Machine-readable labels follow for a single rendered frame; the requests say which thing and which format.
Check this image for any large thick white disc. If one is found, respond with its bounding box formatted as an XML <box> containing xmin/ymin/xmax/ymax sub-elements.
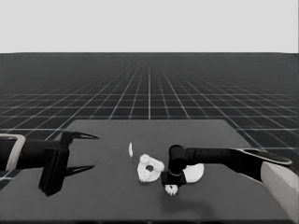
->
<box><xmin>181</xmin><ymin>163</ymin><xmax>206</xmax><ymax>184</ymax></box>

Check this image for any white round carrier with pins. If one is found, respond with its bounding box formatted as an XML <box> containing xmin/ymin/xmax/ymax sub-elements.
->
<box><xmin>136</xmin><ymin>155</ymin><xmax>164</xmax><ymax>184</ymax></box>

